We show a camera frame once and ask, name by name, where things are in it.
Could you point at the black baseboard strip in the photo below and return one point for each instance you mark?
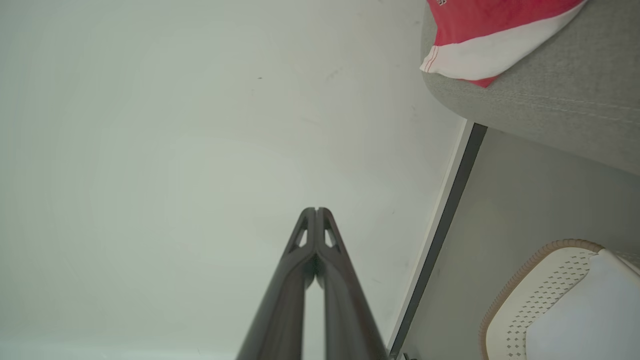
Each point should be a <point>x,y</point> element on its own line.
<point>440,235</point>

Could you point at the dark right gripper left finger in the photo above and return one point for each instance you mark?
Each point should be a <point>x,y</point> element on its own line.
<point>280,310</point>

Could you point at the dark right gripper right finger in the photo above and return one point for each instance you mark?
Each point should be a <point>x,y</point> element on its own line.
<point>345,310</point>

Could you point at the white cloth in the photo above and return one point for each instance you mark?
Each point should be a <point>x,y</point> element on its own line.
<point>595,320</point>

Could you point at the white laundry basket brown rim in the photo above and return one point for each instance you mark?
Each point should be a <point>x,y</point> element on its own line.
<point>530,300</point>

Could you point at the grey fabric sofa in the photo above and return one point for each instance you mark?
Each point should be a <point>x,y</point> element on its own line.
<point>575,110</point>

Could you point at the red and white garment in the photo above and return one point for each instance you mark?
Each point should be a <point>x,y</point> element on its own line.
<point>490,30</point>

